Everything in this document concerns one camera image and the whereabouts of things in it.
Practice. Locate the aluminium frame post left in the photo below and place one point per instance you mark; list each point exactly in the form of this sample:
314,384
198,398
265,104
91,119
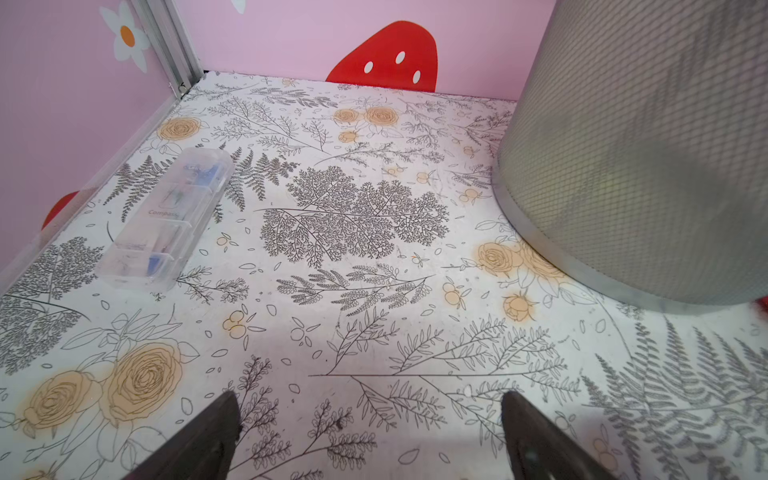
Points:
169,38

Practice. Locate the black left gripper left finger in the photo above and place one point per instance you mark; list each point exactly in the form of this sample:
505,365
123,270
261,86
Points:
203,449

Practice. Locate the clear plastic pill box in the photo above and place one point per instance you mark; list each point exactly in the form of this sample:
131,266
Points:
153,247

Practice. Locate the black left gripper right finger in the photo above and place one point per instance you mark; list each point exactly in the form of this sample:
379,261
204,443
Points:
538,449

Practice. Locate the silver mesh waste bin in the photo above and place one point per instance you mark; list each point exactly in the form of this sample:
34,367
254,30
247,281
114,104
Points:
636,158

